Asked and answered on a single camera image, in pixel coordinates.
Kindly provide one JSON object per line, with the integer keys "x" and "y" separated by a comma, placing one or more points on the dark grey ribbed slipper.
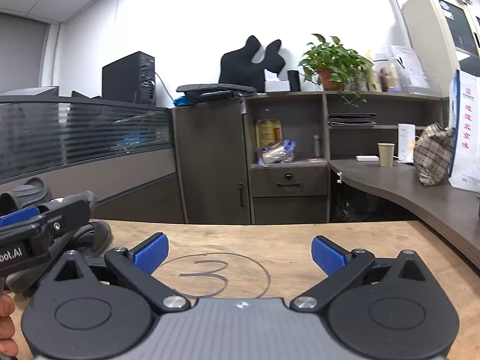
{"x": 93, "y": 236}
{"x": 24, "y": 193}

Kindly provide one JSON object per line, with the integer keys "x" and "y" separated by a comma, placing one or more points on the white paper bag red print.
{"x": 465, "y": 135}

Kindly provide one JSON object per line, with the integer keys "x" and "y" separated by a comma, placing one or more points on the small grey peg figure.
{"x": 317, "y": 146}

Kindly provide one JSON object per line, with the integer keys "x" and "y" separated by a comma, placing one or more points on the black computer tower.
{"x": 129, "y": 77}

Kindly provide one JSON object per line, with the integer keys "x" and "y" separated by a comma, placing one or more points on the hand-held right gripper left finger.
{"x": 152, "y": 255}

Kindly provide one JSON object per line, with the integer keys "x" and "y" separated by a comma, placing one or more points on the white upright box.
{"x": 407, "y": 143}

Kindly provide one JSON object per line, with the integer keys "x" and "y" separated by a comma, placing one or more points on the tall dark brown cabinet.
{"x": 210, "y": 165}

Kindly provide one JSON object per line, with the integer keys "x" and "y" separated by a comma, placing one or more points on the dark curved desk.
{"x": 420, "y": 198}

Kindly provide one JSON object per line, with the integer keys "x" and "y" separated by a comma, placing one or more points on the yellow packet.
{"x": 268, "y": 132}

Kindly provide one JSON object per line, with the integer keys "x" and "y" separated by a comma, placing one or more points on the plaid cloth bag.
{"x": 433, "y": 155}

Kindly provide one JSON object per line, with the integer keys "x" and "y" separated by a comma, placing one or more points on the person's left hand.
{"x": 5, "y": 326}

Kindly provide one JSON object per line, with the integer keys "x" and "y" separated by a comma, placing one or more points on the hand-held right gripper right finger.
{"x": 328, "y": 257}

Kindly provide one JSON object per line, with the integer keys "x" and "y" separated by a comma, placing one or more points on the grey window blind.
{"x": 22, "y": 52}

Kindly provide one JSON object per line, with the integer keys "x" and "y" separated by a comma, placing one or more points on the white tissue box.
{"x": 276, "y": 84}

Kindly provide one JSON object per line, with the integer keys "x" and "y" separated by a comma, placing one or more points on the clear plastic bag with items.
{"x": 275, "y": 153}

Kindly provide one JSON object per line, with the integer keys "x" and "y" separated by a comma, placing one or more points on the blue plastic bag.
{"x": 182, "y": 102}

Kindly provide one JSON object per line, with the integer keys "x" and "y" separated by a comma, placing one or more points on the clear document holder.
{"x": 408, "y": 68}

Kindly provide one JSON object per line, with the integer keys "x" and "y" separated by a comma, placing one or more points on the clear packets of snacks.
{"x": 386, "y": 75}

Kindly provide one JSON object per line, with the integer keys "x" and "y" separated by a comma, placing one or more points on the dark brown shelf unit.
{"x": 292, "y": 210}

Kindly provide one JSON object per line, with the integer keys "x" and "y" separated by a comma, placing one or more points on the flat white device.
{"x": 367, "y": 158}

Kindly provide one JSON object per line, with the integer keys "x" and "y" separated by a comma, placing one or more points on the stack of black folders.
{"x": 352, "y": 119}

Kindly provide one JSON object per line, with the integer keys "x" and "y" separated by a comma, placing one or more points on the potted green plant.
{"x": 333, "y": 63}

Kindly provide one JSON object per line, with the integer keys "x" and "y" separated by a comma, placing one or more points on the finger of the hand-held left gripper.
{"x": 20, "y": 215}

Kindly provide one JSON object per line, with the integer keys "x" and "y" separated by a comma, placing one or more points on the dark brown drawer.
{"x": 288, "y": 180}

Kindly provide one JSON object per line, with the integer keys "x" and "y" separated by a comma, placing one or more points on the grey office partition glass panel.
{"x": 112, "y": 172}

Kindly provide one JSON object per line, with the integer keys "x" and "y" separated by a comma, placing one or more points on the white cabinet with dark doors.
{"x": 423, "y": 18}

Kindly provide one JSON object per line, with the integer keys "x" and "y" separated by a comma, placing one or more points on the grey monitor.
{"x": 33, "y": 90}

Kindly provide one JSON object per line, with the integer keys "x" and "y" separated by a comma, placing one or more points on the black cylinder speaker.
{"x": 294, "y": 80}

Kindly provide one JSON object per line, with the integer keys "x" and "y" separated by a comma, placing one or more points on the black flat bag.
{"x": 215, "y": 90}

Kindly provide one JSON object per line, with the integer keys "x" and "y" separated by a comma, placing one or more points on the brown paper cup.
{"x": 386, "y": 154}

